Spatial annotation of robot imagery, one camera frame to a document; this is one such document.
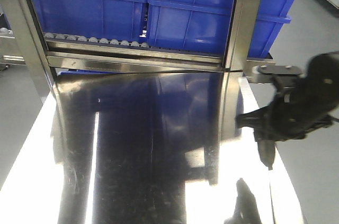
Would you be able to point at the lower stacked blue bin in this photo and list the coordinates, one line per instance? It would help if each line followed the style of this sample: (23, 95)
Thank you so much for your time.
(188, 27)

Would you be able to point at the brake pad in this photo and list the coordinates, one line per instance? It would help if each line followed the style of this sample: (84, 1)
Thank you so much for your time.
(266, 150)

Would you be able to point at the stainless steel rack frame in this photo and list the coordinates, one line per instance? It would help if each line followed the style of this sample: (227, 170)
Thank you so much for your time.
(28, 46)

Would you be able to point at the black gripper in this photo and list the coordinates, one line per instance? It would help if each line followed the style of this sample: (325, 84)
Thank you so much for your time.
(301, 109)

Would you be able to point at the left blue bin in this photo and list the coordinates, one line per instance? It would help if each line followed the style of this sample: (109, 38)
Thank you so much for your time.
(110, 19)

